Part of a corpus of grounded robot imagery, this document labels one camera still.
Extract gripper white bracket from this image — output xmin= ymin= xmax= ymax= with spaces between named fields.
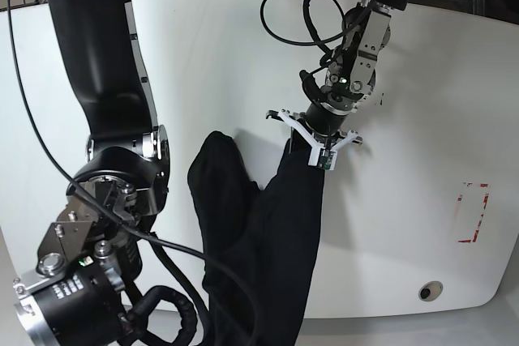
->
xmin=266 ymin=103 xmax=363 ymax=170

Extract black t-shirt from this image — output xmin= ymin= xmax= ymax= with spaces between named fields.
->
xmin=187 ymin=131 xmax=325 ymax=345

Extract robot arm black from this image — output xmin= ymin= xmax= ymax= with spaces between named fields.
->
xmin=15 ymin=0 xmax=169 ymax=345
xmin=267 ymin=0 xmax=408 ymax=170

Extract red tape marking rectangle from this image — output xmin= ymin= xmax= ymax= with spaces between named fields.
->
xmin=453 ymin=182 xmax=491 ymax=244

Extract right table grommet hole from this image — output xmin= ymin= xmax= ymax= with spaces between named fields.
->
xmin=418 ymin=280 xmax=444 ymax=302

